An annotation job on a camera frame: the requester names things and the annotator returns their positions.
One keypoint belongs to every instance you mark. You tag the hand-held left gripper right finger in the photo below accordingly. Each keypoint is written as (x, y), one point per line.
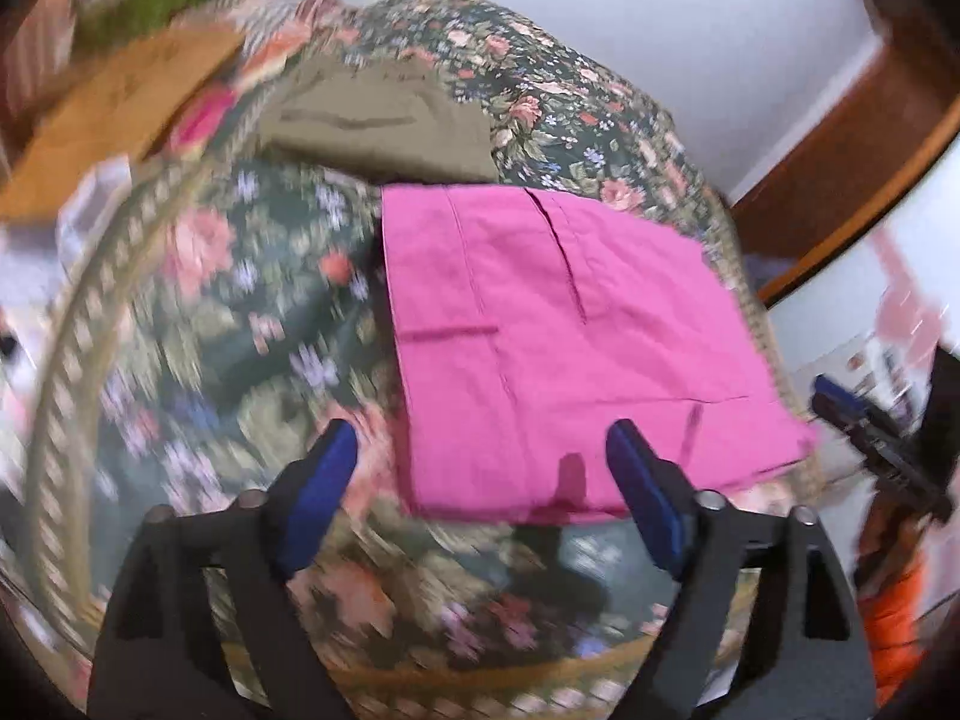
(651, 487)

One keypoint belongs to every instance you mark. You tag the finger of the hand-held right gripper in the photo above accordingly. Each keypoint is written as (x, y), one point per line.
(844, 403)

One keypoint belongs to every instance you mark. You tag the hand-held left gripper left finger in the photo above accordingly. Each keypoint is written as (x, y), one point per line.
(324, 476)

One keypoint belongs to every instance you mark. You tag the pink pants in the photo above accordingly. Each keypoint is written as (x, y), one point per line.
(555, 345)

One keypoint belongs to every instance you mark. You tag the olive green pants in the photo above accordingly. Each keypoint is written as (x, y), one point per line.
(382, 120)

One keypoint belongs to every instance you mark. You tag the floral bedspread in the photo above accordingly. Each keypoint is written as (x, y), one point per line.
(300, 330)

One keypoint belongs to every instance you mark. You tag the wooden door frame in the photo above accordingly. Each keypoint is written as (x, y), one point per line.
(862, 120)

